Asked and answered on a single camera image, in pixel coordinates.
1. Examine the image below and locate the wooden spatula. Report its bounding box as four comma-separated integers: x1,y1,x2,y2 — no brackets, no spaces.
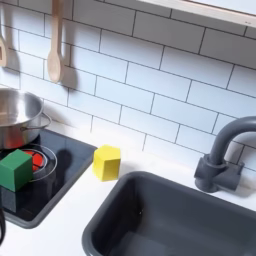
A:
0,19,8,68

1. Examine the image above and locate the steel pot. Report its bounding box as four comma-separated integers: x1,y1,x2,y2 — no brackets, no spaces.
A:
0,87,53,151

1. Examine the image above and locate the grey tap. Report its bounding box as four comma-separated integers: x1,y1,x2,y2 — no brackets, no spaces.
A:
194,115,256,194

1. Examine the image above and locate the black cable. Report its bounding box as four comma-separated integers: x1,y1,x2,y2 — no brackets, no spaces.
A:
0,207,7,247

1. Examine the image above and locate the grey sink basin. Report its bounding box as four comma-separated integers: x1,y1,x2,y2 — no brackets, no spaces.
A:
81,170,256,256

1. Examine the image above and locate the yellow block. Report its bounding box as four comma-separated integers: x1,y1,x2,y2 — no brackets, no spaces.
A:
92,144,122,183

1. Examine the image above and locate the wooden spoon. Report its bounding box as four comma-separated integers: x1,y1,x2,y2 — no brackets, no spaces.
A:
46,0,65,84

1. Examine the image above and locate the black stove top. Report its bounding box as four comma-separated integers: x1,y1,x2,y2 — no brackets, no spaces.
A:
0,128,98,230

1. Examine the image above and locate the green block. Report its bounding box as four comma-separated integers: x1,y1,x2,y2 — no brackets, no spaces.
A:
0,148,34,193

